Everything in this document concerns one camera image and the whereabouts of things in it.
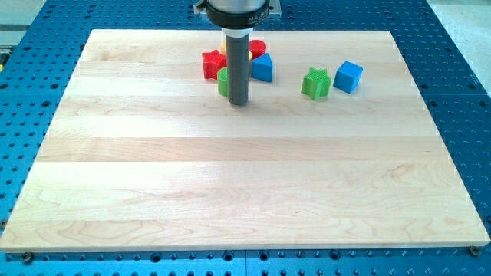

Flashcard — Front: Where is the green cylinder block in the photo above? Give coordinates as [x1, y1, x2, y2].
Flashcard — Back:
[217, 67, 229, 97]

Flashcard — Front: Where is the blue perforated metal table plate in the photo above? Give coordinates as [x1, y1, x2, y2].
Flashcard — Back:
[1, 1, 490, 275]

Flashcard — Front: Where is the light wooden board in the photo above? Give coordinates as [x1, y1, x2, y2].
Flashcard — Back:
[1, 29, 489, 252]

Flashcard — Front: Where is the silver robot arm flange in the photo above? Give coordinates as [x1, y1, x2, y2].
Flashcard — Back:
[193, 0, 282, 30]

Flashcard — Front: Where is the green star block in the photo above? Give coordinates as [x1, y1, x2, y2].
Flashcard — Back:
[301, 67, 331, 100]

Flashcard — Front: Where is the blue cube block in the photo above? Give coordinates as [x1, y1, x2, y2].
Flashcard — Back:
[333, 61, 364, 94]

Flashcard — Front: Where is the yellow block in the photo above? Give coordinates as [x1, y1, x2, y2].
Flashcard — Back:
[220, 42, 252, 62]

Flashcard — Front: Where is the right board stop screw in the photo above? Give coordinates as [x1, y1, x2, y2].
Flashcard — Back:
[469, 246, 481, 258]

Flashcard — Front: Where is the red cylinder block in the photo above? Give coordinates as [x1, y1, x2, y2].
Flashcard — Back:
[249, 39, 267, 59]

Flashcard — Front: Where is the red star block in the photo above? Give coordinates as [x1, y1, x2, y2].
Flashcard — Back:
[202, 49, 227, 80]

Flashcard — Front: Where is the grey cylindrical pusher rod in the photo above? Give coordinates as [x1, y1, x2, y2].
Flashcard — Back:
[222, 28, 252, 106]

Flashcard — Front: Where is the board stop screw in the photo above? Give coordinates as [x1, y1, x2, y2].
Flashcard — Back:
[469, 246, 481, 258]
[20, 252, 34, 265]

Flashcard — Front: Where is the left board stop screw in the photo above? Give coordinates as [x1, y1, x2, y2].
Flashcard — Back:
[20, 252, 34, 265]

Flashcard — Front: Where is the blue triangular block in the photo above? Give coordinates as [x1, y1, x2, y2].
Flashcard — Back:
[251, 53, 273, 82]

